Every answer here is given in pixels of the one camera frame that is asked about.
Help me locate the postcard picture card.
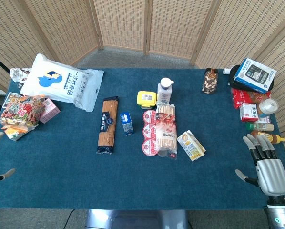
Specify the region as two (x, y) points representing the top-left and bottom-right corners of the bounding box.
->
(2, 92), (20, 110)

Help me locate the green cap seasoning bottle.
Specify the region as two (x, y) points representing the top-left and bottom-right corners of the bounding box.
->
(245, 122), (275, 132)

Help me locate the yellow white biscuit box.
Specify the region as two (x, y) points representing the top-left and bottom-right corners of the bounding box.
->
(176, 129), (207, 162)

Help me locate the black tray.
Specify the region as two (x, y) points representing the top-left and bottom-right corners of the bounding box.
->
(229, 65), (276, 92)

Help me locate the blue white calculator box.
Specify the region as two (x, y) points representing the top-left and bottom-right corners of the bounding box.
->
(233, 58), (278, 94)

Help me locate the red cup stack pack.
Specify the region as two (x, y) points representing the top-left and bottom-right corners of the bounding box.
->
(141, 109), (159, 157)

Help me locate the pink small box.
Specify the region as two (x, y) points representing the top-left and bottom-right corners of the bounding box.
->
(39, 97), (61, 124)

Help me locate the black cable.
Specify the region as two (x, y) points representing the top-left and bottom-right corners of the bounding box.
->
(60, 208), (76, 229)

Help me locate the large white plastic bag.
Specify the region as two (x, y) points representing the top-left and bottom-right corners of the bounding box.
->
(20, 53), (104, 113)

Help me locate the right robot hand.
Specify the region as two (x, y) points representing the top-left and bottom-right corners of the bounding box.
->
(234, 133), (285, 197)

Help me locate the white printed wrapper packet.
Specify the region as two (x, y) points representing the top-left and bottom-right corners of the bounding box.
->
(9, 67), (32, 83)

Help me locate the colourful snack bag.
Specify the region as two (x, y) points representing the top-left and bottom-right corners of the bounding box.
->
(0, 94), (46, 131)

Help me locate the la sicilia spaghetti packet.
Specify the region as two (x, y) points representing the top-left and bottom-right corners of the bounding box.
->
(95, 96), (120, 155)

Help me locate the blue table mat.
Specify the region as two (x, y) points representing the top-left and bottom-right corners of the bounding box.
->
(0, 68), (285, 210)

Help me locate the orange white snack packet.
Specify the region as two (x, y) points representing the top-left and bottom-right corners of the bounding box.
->
(1, 125), (36, 142)

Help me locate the red white small box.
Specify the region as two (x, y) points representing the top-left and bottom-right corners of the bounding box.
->
(239, 103), (259, 123)

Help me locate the wafer stick pack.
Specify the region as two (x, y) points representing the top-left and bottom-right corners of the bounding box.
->
(155, 102), (178, 159)

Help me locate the red snack bag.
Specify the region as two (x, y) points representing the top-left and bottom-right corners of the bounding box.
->
(231, 87), (272, 113)

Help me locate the yellow lidded container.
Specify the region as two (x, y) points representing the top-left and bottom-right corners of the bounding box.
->
(136, 90), (156, 109)

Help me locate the white lotion pump bottle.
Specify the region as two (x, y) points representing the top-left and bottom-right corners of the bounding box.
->
(156, 77), (174, 104)

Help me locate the yellow cap sauce bottle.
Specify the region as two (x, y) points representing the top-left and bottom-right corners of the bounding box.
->
(250, 130), (285, 145)

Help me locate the small blue milk carton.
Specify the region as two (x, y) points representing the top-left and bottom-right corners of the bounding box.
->
(119, 111), (135, 137)

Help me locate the brown chocolate snack bag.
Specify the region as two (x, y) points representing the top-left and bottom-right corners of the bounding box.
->
(201, 67), (218, 95)

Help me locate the bamboo folding screen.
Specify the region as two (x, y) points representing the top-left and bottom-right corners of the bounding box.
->
(0, 0), (285, 167)

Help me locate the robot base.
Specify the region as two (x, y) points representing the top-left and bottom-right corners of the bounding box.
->
(84, 209), (190, 229)

